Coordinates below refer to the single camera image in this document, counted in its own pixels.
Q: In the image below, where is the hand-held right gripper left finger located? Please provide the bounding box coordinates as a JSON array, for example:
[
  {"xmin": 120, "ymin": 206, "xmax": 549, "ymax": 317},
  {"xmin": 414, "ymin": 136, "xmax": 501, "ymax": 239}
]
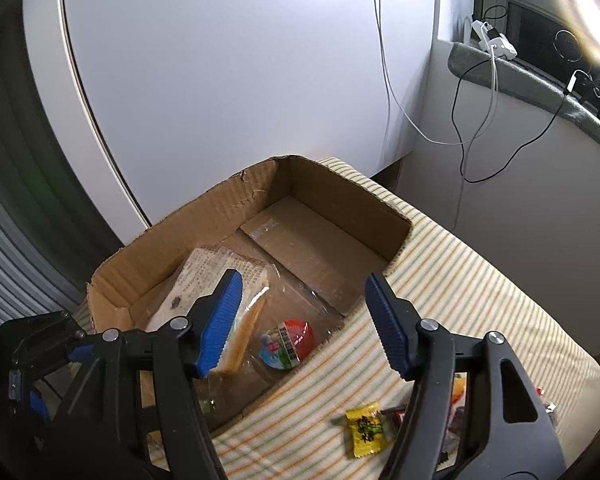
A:
[{"xmin": 45, "ymin": 269, "xmax": 244, "ymax": 480}]

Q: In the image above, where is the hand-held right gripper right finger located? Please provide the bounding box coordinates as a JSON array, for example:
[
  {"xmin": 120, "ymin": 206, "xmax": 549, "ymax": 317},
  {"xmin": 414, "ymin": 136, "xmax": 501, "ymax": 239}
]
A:
[{"xmin": 364, "ymin": 272, "xmax": 568, "ymax": 480}]

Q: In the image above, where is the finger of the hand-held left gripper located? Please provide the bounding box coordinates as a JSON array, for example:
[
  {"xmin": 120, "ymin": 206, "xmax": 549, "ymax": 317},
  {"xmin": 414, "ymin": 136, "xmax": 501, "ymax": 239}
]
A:
[
  {"xmin": 29, "ymin": 391, "xmax": 50, "ymax": 423},
  {"xmin": 67, "ymin": 344, "xmax": 95, "ymax": 365}
]

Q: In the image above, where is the clear red-edged dried fruit packet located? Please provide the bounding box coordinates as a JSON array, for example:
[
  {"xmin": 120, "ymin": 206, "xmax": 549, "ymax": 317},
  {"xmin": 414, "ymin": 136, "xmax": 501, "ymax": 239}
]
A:
[{"xmin": 379, "ymin": 406, "xmax": 412, "ymax": 428}]

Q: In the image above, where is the yellow candy packet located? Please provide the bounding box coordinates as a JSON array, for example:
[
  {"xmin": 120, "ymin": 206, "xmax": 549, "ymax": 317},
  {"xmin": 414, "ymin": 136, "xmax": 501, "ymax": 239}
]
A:
[{"xmin": 344, "ymin": 402, "xmax": 396, "ymax": 459}]

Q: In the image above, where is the cardboard box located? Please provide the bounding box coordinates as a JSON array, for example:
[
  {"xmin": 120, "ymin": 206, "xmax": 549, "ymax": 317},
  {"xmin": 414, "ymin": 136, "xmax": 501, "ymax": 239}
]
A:
[{"xmin": 86, "ymin": 155, "xmax": 413, "ymax": 466}]

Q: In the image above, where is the orange stick snack packet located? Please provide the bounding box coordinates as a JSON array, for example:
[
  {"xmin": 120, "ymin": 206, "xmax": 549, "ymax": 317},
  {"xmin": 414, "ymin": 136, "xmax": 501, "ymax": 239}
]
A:
[{"xmin": 220, "ymin": 285, "xmax": 269, "ymax": 376}]

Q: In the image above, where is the text-printed snack packet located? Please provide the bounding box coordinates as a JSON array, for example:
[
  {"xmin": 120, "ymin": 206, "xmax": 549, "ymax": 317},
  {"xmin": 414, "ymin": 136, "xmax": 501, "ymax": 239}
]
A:
[{"xmin": 145, "ymin": 246, "xmax": 273, "ymax": 361}]

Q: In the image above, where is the round jelly cup red lid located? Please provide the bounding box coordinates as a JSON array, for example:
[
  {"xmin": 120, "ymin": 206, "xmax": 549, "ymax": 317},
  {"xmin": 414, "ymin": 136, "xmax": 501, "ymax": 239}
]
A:
[{"xmin": 258, "ymin": 319, "xmax": 317, "ymax": 371}]

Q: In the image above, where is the clear plastic bag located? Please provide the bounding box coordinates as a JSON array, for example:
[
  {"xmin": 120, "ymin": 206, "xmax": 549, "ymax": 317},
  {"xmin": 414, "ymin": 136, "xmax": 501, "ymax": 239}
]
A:
[{"xmin": 240, "ymin": 270, "xmax": 347, "ymax": 353}]

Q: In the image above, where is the grey ribbed panel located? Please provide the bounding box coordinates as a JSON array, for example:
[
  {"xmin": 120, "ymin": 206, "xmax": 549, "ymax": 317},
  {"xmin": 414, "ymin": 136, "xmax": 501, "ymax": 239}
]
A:
[{"xmin": 0, "ymin": 165, "xmax": 88, "ymax": 331}]

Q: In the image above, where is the red white candy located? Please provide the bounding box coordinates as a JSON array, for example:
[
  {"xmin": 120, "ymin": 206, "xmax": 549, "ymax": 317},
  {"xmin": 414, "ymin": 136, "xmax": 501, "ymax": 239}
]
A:
[{"xmin": 536, "ymin": 386, "xmax": 557, "ymax": 417}]

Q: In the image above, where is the white wardrobe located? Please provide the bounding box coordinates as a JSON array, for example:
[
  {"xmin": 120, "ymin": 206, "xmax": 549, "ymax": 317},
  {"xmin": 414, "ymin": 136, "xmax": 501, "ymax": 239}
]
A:
[{"xmin": 22, "ymin": 0, "xmax": 473, "ymax": 246}]

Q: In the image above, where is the white charger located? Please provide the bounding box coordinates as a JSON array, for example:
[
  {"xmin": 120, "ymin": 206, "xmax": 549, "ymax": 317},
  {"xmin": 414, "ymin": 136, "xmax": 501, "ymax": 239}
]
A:
[{"xmin": 470, "ymin": 20, "xmax": 519, "ymax": 59}]

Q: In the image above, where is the black cable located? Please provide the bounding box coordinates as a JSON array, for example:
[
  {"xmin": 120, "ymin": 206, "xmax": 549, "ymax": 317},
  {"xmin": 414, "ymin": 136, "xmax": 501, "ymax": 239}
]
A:
[{"xmin": 451, "ymin": 5, "xmax": 576, "ymax": 184}]

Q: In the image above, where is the white hanging cable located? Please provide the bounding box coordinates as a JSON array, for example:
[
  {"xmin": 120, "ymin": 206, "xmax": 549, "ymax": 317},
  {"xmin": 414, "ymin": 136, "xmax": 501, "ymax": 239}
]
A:
[{"xmin": 369, "ymin": 0, "xmax": 465, "ymax": 145}]

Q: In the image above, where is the white charger cable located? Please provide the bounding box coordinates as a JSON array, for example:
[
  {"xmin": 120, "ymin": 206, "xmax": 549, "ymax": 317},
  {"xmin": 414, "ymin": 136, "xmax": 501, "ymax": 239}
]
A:
[{"xmin": 453, "ymin": 50, "xmax": 498, "ymax": 233}]

